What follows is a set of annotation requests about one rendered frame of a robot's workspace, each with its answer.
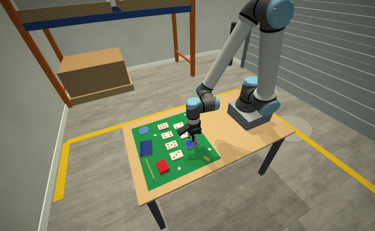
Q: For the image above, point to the green felt mat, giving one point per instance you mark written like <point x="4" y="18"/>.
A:
<point x="192" y="160"/>

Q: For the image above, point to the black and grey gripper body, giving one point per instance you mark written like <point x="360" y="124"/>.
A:
<point x="196" y="129"/>

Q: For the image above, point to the red rectangular block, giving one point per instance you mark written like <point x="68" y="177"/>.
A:
<point x="162" y="166"/>

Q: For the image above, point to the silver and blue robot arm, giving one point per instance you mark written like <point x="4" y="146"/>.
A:
<point x="257" y="93"/>

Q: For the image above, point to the dark blue notebook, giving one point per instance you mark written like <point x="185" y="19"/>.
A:
<point x="145" y="148"/>

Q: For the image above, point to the blue flat disc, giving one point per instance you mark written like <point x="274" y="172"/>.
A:
<point x="143" y="130"/>

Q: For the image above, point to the white playing card with black pips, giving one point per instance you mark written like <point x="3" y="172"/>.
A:
<point x="178" y="125"/>

